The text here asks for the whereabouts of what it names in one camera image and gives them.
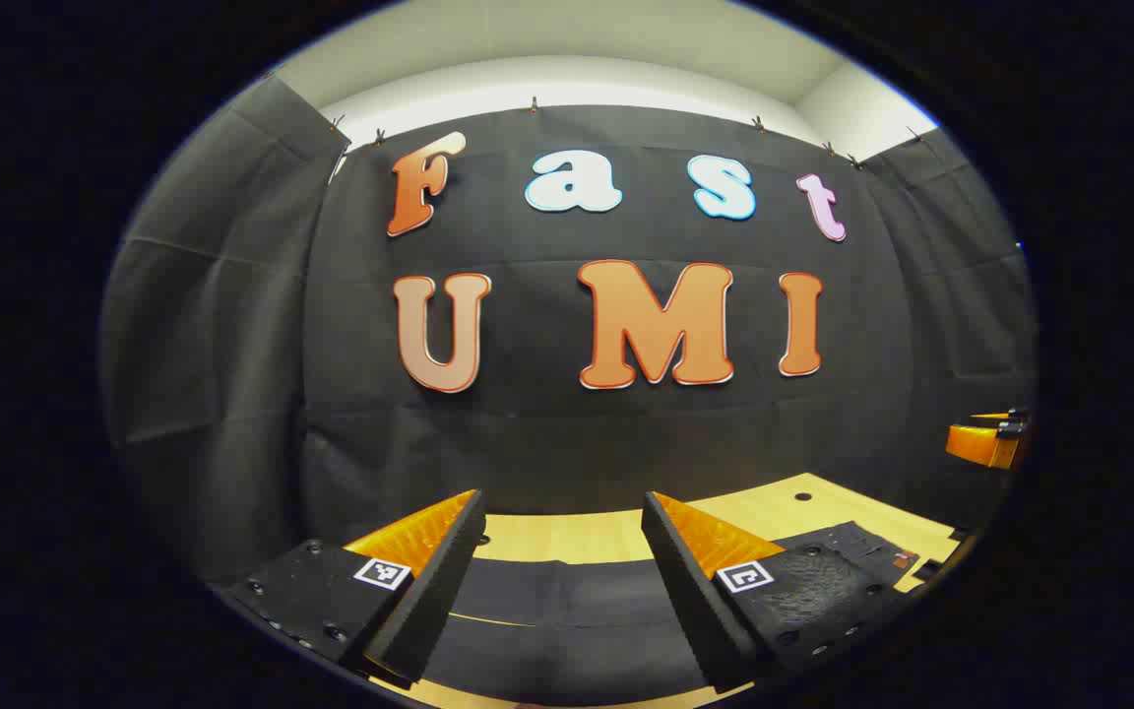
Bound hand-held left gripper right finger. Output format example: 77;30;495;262
640;489;913;695

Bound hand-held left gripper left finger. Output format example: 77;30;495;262
220;488;488;688

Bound dark grey jeans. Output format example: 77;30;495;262
424;520;962;706

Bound black backdrop cloth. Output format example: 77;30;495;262
99;74;1038;592

